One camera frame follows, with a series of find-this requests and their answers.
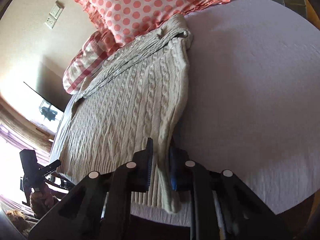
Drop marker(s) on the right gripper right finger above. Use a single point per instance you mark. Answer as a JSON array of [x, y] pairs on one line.
[[222, 205]]

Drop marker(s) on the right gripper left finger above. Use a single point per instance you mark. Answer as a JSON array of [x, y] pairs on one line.
[[99, 206]]

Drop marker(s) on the beige cable-knit sweater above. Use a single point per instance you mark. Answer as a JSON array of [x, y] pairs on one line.
[[140, 92]]

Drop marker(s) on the person's left hand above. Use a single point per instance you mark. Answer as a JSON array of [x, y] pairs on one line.
[[42, 201]]

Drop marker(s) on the lavender bed sheet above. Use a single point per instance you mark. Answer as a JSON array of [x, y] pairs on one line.
[[253, 103]]

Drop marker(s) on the red checked bolster pillow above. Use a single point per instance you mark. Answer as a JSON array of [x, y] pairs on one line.
[[87, 61]]

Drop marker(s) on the pink polka-dot pillow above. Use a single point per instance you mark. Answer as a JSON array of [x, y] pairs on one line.
[[121, 21]]

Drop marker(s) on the white wall socket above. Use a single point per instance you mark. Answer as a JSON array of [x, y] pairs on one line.
[[51, 21]]

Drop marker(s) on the white wall switch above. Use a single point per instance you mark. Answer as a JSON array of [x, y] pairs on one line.
[[56, 10]]

